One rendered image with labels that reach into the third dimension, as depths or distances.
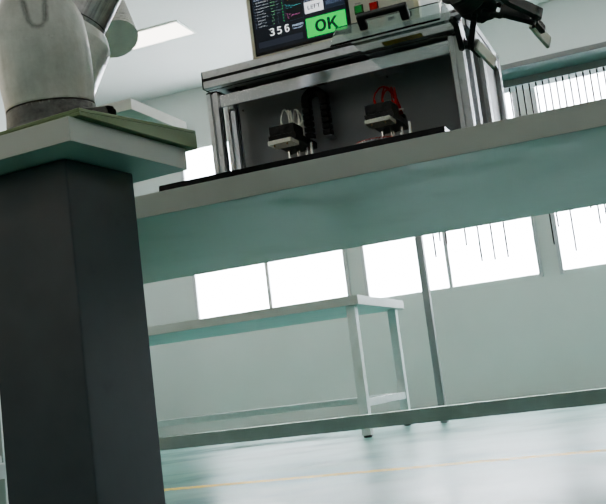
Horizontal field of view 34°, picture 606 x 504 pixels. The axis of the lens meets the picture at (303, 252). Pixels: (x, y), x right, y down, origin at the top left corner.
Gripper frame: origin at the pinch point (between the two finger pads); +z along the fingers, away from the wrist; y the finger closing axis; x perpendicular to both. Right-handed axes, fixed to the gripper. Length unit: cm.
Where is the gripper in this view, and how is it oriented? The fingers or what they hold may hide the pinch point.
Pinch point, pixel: (518, 50)
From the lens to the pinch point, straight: 219.2
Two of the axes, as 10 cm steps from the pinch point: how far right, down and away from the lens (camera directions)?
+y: 7.0, -1.8, -6.9
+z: 6.7, 4.9, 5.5
